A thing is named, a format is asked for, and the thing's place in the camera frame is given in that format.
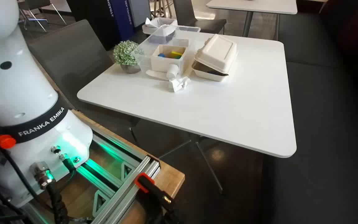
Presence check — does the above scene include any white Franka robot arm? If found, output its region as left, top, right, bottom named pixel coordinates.
left=0, top=0, right=93, bottom=206

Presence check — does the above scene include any white box with coloured items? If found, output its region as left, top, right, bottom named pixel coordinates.
left=150, top=45, right=186, bottom=72

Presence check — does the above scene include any clear plastic storage bin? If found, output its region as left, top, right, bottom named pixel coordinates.
left=138, top=25, right=200, bottom=57

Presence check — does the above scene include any white square table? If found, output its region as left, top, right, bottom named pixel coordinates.
left=77, top=36, right=297, bottom=158

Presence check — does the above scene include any small green potted plant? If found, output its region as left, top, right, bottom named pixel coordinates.
left=113, top=40, right=140, bottom=73

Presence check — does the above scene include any white paper tray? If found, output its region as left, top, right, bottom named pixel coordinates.
left=142, top=17, right=178, bottom=36

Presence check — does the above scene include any orange black clamp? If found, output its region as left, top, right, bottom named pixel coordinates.
left=134, top=172, right=180, bottom=224

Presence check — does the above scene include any grey chair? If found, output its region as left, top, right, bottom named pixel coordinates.
left=28, top=20, right=113, bottom=109

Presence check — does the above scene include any white background table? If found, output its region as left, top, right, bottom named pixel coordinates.
left=206, top=0, right=298, bottom=15

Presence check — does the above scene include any dark sofa bench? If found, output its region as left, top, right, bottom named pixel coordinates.
left=261, top=0, right=358, bottom=224

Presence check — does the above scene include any aluminium frame robot mount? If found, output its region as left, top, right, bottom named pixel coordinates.
left=22, top=111, right=174, bottom=224

